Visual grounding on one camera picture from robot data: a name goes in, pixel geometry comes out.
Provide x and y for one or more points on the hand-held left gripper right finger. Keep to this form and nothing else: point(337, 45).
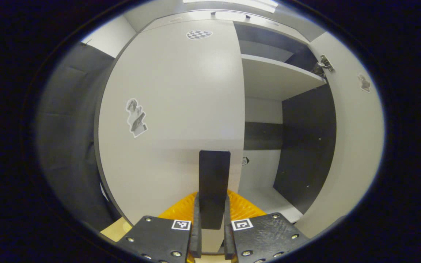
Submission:
point(228, 233)

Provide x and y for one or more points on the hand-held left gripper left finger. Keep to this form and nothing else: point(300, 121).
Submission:
point(196, 233)

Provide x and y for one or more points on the grey cabinet door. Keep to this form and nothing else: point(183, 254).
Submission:
point(356, 146)
point(177, 91)

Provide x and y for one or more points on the grey double-door shoe cabinet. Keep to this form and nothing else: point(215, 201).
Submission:
point(305, 146)

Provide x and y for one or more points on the grey cabinet shelf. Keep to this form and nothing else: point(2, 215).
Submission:
point(269, 78)

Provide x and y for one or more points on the metal door hinge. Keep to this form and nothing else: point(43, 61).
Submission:
point(323, 65)

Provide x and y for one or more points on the black backdrop cloth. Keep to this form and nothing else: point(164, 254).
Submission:
point(68, 128)

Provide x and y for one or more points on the large ceiling light panel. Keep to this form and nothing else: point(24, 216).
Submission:
point(250, 3)

